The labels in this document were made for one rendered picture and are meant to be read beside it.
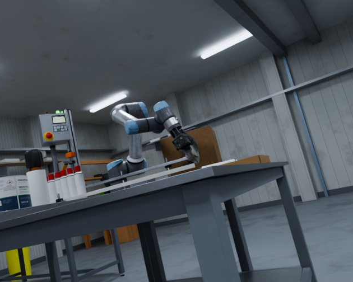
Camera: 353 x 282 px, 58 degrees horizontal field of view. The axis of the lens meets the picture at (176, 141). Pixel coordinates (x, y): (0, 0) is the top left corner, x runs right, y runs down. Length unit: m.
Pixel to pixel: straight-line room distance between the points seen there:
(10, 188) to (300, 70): 7.07
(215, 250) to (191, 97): 8.19
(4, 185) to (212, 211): 1.01
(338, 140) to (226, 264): 6.98
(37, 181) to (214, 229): 1.19
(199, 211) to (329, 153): 6.98
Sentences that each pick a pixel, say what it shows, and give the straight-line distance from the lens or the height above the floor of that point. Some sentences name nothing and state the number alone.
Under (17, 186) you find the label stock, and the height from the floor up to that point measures 0.98.
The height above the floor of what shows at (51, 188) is 1.00.
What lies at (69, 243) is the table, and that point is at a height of 0.55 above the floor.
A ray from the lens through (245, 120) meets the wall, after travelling 8.05.
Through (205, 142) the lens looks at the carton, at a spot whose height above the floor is 1.03.
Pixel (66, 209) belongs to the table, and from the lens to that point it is 0.82.
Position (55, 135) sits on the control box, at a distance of 2.14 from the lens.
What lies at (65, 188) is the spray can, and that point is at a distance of 1.97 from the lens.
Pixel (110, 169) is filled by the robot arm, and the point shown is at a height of 1.06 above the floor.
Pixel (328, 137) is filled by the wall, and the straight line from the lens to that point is 7.59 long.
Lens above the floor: 0.79
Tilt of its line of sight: 9 degrees up
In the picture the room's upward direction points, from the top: 13 degrees counter-clockwise
